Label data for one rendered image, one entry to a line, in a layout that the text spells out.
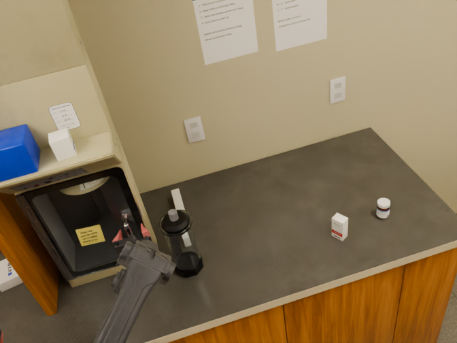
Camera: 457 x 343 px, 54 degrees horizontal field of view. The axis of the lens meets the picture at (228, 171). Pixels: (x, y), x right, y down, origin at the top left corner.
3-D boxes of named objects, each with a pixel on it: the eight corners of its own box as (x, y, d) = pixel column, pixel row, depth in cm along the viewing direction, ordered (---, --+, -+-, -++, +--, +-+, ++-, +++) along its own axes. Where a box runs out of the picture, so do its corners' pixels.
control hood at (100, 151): (10, 189, 126) (-7, 162, 120) (122, 158, 130) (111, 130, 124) (5, 216, 117) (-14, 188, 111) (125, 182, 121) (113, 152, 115)
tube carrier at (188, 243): (172, 256, 159) (157, 214, 145) (201, 248, 159) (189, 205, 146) (175, 280, 150) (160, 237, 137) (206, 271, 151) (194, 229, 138)
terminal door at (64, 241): (69, 279, 153) (16, 194, 127) (155, 253, 156) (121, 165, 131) (69, 280, 152) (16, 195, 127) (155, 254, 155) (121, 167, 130)
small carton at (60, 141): (56, 152, 119) (47, 133, 115) (75, 145, 120) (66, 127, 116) (58, 161, 115) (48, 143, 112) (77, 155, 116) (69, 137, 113)
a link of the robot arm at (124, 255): (116, 260, 85) (167, 284, 86) (130, 235, 88) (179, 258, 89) (105, 290, 123) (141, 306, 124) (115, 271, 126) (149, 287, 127)
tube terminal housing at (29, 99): (72, 237, 175) (-28, 57, 126) (151, 214, 179) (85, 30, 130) (71, 288, 156) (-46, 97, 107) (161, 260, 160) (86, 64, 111)
